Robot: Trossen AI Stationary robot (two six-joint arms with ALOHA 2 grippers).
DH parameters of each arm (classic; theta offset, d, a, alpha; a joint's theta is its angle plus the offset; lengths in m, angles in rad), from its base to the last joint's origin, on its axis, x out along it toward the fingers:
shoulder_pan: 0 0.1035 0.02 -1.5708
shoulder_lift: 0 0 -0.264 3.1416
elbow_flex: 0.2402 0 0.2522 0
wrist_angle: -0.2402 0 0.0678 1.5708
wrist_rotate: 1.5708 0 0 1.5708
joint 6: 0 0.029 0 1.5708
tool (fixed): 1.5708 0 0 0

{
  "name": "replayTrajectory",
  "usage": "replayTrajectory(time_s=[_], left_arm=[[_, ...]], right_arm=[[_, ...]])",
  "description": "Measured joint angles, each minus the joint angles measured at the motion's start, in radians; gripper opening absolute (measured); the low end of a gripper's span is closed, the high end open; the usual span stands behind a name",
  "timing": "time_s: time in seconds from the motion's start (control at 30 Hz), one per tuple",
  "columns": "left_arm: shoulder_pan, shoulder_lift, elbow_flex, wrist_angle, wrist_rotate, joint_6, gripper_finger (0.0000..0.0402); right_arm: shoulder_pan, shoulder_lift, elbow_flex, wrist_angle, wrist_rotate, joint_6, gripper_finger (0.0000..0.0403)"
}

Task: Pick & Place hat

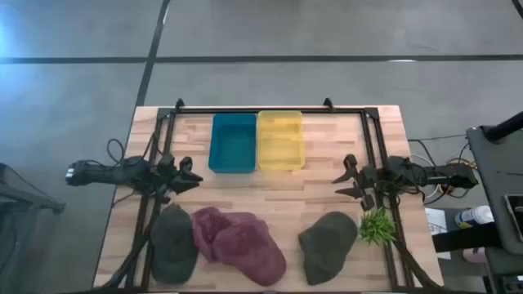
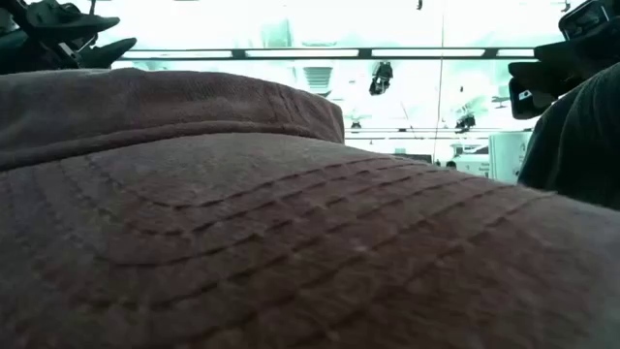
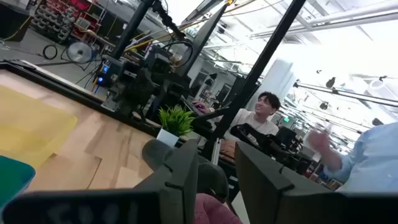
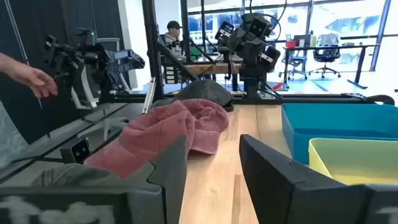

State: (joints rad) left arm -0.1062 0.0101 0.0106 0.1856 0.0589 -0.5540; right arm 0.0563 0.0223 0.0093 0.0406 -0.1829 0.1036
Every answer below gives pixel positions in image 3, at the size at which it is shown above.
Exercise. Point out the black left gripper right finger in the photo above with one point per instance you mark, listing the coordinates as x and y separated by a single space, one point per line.
261 186

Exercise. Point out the person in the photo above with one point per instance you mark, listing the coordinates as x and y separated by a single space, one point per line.
258 118
373 158

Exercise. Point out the maroon red cloth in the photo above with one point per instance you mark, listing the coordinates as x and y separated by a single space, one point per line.
214 211

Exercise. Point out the dark grey cap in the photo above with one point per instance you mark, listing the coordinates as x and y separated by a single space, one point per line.
211 177

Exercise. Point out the yellow tray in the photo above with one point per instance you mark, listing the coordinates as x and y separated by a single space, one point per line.
31 130

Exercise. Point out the shelf with storage bins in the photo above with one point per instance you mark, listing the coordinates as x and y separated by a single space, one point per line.
62 18

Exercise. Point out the black aluminium rig frame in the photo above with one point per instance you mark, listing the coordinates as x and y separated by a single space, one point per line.
248 84

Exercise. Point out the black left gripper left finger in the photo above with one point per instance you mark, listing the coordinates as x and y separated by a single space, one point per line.
177 186

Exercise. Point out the teal tray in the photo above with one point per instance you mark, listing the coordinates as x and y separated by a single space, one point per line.
12 177

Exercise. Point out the green plant in white pot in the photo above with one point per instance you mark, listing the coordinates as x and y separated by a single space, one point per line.
175 123

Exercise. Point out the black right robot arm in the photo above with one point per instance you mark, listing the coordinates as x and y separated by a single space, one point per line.
161 62

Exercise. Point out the black equipment on bench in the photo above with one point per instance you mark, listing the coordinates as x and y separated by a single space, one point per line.
270 143

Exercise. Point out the grey floor fan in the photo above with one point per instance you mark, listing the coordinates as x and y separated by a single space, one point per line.
79 52

